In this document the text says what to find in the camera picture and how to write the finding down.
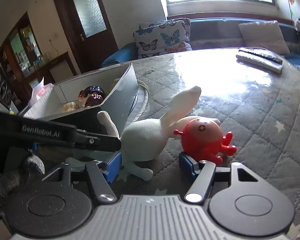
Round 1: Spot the cardboard storage box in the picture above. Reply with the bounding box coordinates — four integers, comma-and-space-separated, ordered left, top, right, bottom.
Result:
24, 63, 138, 133

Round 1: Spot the white remote control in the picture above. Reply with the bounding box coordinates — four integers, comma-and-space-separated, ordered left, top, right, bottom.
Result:
236, 53, 283, 74

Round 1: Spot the white rabbit plush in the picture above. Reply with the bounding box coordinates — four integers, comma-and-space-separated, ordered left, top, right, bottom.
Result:
97, 86, 222, 182

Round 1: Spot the red octopus toy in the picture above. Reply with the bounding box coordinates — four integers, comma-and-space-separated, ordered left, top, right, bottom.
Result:
173, 118, 237, 165

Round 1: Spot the black haired doll figure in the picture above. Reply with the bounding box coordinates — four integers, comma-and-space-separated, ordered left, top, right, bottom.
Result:
78, 86, 106, 107

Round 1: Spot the dark wooden door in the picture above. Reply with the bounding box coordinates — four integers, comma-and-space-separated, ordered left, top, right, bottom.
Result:
53, 0, 118, 73

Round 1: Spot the grey pillow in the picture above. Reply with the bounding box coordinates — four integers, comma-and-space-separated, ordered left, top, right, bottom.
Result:
238, 21, 290, 55

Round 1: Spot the black remote control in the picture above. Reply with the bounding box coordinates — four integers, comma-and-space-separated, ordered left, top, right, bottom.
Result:
238, 48, 282, 64

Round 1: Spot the white tissue pack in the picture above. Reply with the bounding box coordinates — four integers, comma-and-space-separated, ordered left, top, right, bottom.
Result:
28, 78, 54, 107

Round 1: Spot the grey gloved left hand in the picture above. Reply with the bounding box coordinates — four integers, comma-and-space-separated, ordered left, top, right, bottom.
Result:
0, 150, 45, 220

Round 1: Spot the wooden cabinet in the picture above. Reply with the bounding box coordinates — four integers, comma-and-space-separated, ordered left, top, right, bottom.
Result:
0, 13, 77, 103

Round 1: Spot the blue sofa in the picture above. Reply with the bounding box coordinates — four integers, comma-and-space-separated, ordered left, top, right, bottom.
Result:
101, 18, 300, 70

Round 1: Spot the tan walnut toy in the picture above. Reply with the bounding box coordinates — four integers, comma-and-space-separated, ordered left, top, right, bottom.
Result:
61, 102, 80, 113

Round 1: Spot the butterfly print pillow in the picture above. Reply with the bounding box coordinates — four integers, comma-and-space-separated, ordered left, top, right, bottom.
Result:
133, 19, 192, 59

